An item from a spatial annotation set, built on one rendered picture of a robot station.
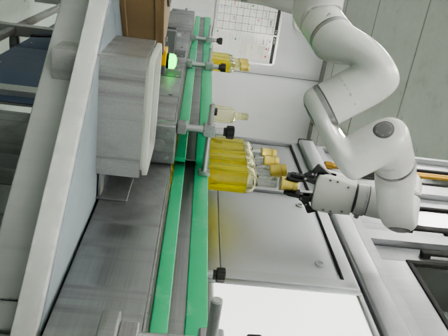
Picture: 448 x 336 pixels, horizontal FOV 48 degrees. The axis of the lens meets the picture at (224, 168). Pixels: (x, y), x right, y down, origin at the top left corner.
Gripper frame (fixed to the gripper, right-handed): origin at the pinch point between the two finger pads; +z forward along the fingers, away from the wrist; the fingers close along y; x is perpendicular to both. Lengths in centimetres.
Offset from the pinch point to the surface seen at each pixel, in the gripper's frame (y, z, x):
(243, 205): -12.4, 12.4, -6.3
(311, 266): -12.2, -8.1, 15.5
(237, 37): -72, 125, -574
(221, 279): -4.8, 8.9, 38.1
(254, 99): -156, 89, -584
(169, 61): 19, 42, -22
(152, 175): 6.3, 29.1, 24.1
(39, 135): 22, 40, 49
